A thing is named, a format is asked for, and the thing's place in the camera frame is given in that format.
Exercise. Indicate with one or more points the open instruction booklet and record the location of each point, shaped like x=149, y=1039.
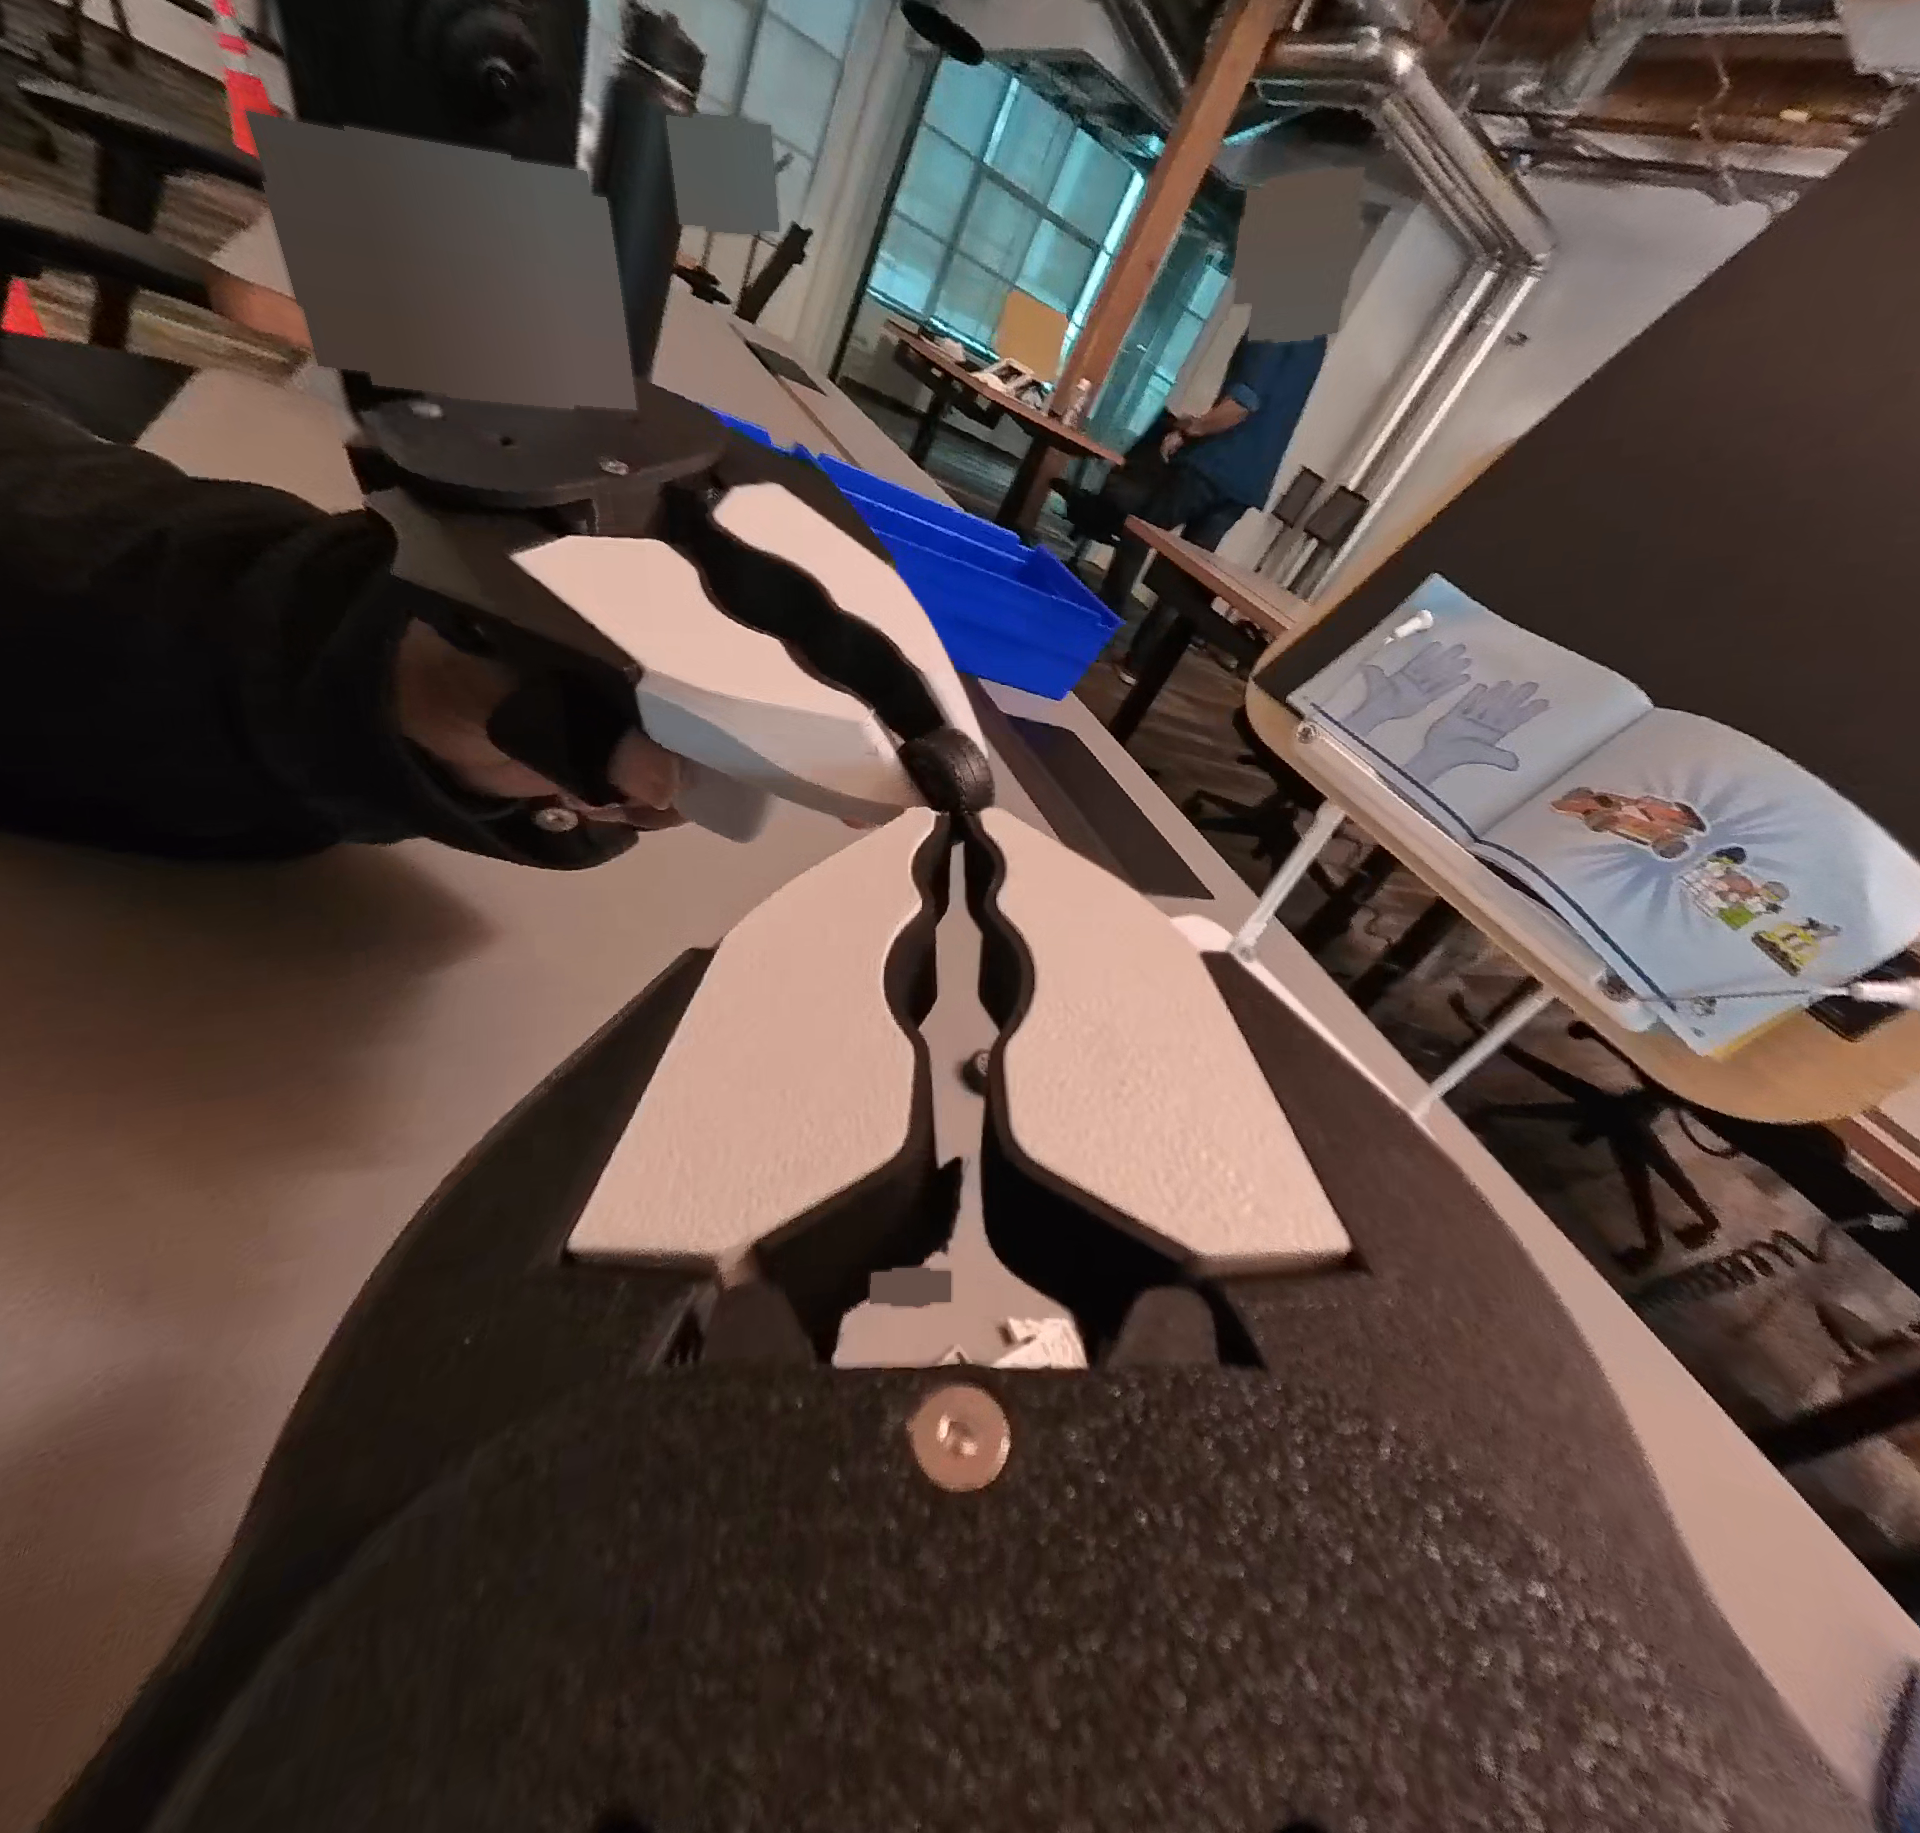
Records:
x=1684, y=843

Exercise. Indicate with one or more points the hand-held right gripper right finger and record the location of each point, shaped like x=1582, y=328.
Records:
x=1156, y=1103

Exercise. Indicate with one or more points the wooden desk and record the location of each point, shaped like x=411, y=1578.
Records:
x=1203, y=591
x=990, y=414

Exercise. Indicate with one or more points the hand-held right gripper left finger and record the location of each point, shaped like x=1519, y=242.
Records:
x=767, y=1103

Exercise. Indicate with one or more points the small black lego piece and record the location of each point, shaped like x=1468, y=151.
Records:
x=953, y=777

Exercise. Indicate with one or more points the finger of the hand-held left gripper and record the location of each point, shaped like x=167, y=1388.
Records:
x=873, y=591
x=750, y=727

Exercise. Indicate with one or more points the person's left hand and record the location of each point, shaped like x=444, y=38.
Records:
x=444, y=717

